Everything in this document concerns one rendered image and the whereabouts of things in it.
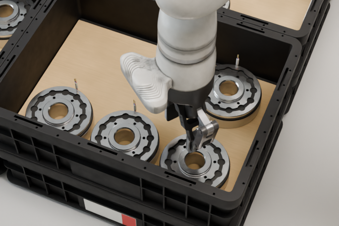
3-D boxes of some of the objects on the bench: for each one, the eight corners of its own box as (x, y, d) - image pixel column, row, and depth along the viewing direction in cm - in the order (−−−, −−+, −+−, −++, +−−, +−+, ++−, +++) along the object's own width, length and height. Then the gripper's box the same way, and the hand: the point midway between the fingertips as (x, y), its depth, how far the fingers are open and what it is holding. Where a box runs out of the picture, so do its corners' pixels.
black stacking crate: (285, 123, 130) (295, 83, 120) (226, 272, 114) (231, 240, 104) (83, 53, 139) (76, 11, 129) (2, 183, 123) (-12, 146, 113)
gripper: (243, 95, 90) (232, 161, 103) (181, 13, 97) (179, 85, 110) (190, 120, 87) (186, 184, 101) (130, 35, 95) (134, 105, 108)
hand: (182, 127), depth 104 cm, fingers open, 5 cm apart
